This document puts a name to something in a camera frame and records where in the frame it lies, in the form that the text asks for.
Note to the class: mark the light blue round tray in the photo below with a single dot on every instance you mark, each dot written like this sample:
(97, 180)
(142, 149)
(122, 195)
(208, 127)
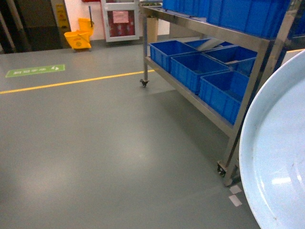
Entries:
(272, 149)

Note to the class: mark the stainless steel shelf cart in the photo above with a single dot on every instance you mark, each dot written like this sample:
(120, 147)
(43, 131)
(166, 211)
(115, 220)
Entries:
(270, 55)

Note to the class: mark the blue bins on top shelf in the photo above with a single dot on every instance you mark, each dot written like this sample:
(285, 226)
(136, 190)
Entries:
(261, 18)

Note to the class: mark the blue bin middle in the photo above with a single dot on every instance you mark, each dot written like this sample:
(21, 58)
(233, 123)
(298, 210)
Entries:
(188, 69)

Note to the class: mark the blue bin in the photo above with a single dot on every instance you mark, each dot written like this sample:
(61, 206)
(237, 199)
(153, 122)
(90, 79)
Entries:
(188, 69)
(224, 93)
(162, 52)

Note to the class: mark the blue bin far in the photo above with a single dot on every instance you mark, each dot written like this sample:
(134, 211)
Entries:
(162, 52)

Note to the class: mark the blue bin near front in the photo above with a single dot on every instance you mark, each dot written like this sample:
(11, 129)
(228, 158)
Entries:
(224, 93)

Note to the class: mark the fire extinguisher cabinet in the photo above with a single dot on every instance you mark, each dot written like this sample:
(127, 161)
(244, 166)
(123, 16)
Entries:
(120, 20)

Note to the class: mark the yellow mop bucket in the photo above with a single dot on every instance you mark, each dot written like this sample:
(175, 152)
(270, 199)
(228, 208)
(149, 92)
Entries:
(80, 39)

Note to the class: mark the yellow wet floor sign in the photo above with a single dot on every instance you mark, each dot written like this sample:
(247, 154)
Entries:
(61, 16)

